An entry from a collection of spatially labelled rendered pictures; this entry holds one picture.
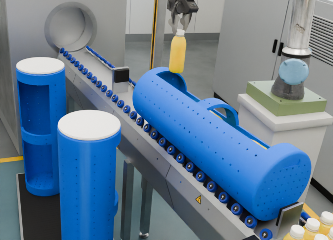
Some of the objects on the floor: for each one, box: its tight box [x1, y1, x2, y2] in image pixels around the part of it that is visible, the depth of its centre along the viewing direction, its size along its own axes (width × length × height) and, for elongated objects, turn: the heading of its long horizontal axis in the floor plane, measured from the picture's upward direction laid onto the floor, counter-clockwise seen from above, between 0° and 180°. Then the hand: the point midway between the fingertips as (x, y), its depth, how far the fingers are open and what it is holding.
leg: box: [120, 159, 134, 240], centre depth 245 cm, size 6×6×63 cm
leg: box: [140, 177, 153, 239], centre depth 252 cm, size 6×6×63 cm
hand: (180, 31), depth 178 cm, fingers closed on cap, 4 cm apart
